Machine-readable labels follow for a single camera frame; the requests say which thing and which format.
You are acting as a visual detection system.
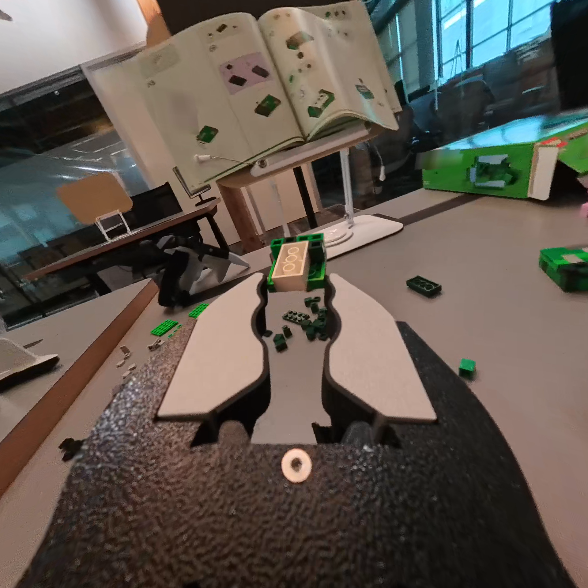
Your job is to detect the loose grey finger plate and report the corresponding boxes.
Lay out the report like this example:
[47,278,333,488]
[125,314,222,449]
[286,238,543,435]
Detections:
[0,337,60,382]

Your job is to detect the small lego creeper head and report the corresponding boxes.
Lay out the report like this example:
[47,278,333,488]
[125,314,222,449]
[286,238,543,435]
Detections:
[539,247,588,293]

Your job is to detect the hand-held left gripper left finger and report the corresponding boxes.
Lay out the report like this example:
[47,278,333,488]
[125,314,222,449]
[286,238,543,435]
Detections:
[157,273,273,422]

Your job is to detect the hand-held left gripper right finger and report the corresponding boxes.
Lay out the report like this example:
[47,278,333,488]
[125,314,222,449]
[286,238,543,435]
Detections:
[322,273,437,423]

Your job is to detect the pile of dark green lego pieces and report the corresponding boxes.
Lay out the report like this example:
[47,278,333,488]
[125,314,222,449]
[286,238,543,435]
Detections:
[262,296,329,352]

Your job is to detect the white book stand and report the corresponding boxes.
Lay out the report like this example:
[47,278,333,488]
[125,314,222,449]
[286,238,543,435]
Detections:
[216,124,405,254]

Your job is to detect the scattered light grey lego pieces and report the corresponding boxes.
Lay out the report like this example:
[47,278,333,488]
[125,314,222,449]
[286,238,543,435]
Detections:
[117,339,167,370]

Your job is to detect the white page holder cord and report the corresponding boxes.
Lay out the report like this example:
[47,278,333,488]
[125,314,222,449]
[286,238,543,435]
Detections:
[194,154,269,167]
[374,140,392,184]

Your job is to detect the black office chair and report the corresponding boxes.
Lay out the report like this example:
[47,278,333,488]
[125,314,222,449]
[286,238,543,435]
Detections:
[130,182,184,221]

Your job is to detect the dark green lego plate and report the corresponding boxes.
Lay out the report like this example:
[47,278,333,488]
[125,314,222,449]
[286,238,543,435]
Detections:
[406,276,443,298]

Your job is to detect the black and white spare gripper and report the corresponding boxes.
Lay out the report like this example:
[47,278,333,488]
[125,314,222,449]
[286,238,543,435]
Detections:
[158,234,251,308]

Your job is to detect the lego instruction book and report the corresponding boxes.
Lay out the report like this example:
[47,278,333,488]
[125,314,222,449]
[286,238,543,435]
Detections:
[85,0,399,194]

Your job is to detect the pile of bright green lego pieces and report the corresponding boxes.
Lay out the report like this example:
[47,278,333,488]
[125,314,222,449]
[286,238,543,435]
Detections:
[149,302,209,338]

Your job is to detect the cork board sign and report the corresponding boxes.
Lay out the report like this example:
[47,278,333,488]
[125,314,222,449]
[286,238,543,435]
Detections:
[56,172,134,226]

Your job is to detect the clear acrylic stand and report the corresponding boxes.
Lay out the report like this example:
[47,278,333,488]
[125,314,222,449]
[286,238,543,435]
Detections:
[96,210,129,240]

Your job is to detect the green and white lego assembly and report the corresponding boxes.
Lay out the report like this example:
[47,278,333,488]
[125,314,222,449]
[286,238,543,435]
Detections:
[268,233,328,293]

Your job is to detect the wooden top office desk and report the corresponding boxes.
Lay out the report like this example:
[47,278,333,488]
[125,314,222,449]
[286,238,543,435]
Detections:
[23,198,230,297]

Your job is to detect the green lego set box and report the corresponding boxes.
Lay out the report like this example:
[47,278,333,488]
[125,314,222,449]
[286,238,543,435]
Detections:
[422,112,588,201]

